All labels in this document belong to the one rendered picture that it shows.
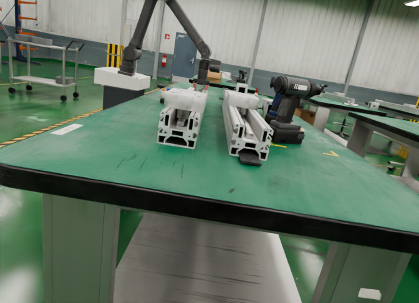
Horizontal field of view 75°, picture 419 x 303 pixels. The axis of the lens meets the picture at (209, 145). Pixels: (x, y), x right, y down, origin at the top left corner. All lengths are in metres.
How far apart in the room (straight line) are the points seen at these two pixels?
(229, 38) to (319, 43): 3.85
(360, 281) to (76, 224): 0.64
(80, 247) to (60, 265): 0.07
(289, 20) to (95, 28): 8.29
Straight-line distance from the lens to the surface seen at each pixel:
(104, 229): 0.66
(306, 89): 0.97
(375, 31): 14.20
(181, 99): 0.76
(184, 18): 1.68
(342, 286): 0.75
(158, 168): 0.56
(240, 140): 0.70
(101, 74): 1.77
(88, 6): 13.90
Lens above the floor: 0.99
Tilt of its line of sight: 16 degrees down
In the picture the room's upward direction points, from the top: 10 degrees clockwise
